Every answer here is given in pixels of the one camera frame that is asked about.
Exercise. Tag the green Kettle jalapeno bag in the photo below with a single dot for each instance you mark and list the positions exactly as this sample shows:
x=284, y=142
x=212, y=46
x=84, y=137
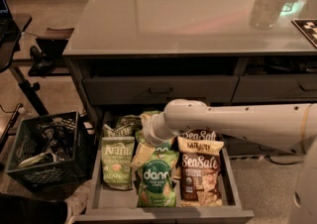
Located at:
x=116, y=157

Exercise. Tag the dark green plastic crate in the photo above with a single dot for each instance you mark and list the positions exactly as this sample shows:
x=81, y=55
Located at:
x=49, y=151

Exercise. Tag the middle green Kettle chip bag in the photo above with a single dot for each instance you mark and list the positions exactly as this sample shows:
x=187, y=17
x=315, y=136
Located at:
x=122, y=131

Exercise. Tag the rear green Kettle chip bag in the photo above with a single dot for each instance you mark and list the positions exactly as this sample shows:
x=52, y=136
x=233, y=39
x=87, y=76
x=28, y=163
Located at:
x=129, y=120

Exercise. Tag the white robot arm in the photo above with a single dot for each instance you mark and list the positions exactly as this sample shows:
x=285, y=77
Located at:
x=285, y=127

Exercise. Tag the grey drawer cabinet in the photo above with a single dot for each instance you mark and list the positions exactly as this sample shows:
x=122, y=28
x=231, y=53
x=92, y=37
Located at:
x=186, y=37

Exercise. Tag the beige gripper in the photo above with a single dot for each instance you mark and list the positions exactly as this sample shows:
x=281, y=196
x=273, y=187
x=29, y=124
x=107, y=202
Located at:
x=153, y=134

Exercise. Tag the grey top right drawer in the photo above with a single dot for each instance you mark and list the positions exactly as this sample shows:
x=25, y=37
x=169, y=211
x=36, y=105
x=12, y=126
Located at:
x=276, y=88

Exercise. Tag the middle green Dang chip bag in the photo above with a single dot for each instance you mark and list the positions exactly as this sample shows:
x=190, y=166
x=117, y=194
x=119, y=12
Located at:
x=165, y=146

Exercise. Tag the black side desk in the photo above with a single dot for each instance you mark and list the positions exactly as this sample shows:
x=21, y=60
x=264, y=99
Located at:
x=12, y=26

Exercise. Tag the grey bottom right drawer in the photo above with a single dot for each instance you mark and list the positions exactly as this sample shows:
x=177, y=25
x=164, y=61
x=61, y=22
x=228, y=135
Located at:
x=238, y=147

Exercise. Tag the black white fiducial marker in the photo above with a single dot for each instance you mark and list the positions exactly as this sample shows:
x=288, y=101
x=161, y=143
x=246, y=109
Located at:
x=308, y=27

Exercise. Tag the green kettle chip bag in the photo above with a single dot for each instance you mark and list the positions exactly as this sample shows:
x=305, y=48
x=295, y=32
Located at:
x=122, y=131
x=129, y=120

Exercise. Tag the brown sea salt bag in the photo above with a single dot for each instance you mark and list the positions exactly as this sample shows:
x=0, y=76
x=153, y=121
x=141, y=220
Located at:
x=200, y=135
x=200, y=169

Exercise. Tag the front green Dang chip bag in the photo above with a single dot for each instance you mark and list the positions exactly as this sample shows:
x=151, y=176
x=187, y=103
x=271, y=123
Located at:
x=156, y=187

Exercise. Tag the middle brown Sea Salt bag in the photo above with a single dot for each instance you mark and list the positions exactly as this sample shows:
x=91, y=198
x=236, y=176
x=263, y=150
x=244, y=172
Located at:
x=200, y=135

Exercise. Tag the grey top left drawer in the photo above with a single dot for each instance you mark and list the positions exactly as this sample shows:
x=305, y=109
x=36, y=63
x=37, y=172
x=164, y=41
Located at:
x=159, y=89

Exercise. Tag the front brown Sea Salt bag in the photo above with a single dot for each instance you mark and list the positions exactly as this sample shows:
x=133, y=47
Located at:
x=200, y=169

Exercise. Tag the open grey middle drawer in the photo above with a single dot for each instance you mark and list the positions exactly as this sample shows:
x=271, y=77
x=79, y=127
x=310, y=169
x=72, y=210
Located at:
x=111, y=206

